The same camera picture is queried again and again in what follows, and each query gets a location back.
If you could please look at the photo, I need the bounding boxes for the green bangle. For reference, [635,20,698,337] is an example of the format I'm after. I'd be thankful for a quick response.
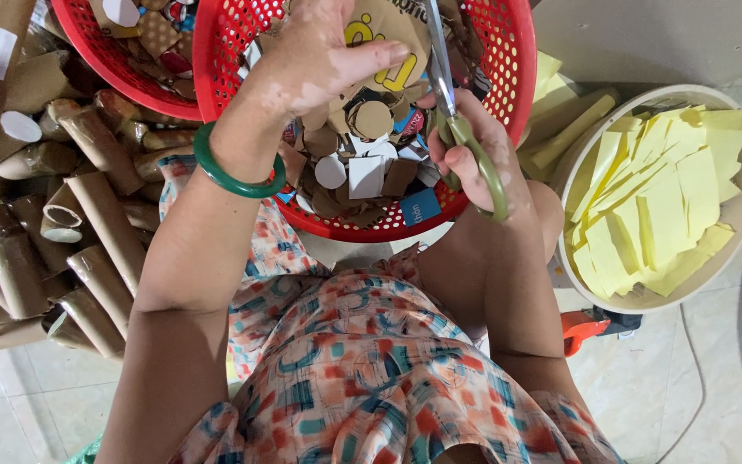
[193,122,287,199]

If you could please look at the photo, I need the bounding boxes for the green-handled scissors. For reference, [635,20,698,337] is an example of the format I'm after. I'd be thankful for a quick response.
[424,0,511,224]

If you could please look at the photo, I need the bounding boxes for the pile of yellow paper sheets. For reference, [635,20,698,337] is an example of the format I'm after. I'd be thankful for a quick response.
[563,106,742,301]

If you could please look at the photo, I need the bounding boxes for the pile of cut cardboard scraps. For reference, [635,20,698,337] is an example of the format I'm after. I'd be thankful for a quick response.
[88,0,199,101]
[239,0,494,230]

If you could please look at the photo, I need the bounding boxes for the green mesh bag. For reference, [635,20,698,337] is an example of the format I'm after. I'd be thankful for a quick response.
[64,434,104,464]

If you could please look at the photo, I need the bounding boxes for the bundle of yellow paper strips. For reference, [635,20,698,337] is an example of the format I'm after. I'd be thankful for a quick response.
[516,50,620,185]

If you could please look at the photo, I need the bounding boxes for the printed brown cardboard piece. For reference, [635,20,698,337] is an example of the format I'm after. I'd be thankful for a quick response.
[339,0,434,95]

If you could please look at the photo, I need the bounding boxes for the person's left hand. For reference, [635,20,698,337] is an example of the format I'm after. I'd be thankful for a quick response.
[241,0,412,159]

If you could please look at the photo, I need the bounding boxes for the orange and black tool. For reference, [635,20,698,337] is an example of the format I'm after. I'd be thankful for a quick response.
[560,307,644,359]

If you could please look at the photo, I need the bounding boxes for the heap of brown cardboard tubes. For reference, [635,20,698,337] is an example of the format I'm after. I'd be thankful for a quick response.
[0,0,199,359]

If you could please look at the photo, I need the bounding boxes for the person's right hand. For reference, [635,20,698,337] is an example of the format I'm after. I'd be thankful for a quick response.
[417,89,532,219]

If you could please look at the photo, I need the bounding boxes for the red perforated plastic basket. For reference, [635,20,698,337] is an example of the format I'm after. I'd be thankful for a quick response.
[192,0,538,244]
[51,0,205,122]

